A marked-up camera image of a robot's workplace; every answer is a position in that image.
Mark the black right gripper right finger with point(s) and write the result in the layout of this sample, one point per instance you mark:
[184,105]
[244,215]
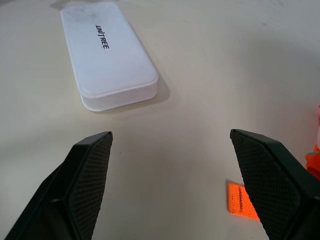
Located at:
[275,190]

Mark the white plastic Unitree box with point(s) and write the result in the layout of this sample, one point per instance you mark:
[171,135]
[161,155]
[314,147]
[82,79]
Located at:
[105,67]

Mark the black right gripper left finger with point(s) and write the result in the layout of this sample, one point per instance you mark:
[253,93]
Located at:
[75,190]

